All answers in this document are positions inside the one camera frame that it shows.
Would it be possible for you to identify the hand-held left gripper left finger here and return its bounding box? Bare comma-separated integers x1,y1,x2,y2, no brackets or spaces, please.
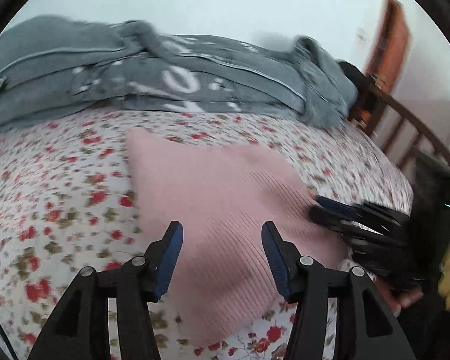
28,221,184,360

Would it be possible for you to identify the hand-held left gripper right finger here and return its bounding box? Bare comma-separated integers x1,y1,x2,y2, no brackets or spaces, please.
261,221,417,360

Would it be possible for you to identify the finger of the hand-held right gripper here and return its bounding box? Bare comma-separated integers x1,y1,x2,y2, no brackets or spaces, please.
317,195,411,233
309,205,417,282

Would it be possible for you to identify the pink ribbed knit sweater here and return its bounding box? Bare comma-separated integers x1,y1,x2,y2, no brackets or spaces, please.
125,127,351,347

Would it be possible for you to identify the person's right hand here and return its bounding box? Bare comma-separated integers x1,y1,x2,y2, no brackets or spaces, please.
392,287,426,314

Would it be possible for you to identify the floral red white bedsheet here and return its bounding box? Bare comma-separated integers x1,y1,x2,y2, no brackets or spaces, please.
0,110,415,360

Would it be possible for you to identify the black cloth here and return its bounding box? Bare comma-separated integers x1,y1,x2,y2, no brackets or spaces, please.
337,61,377,121

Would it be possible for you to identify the orange wooden door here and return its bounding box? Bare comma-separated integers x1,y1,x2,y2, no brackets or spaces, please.
364,0,413,94

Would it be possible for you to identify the grey printed blanket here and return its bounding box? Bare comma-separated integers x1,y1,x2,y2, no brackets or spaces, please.
0,15,361,132

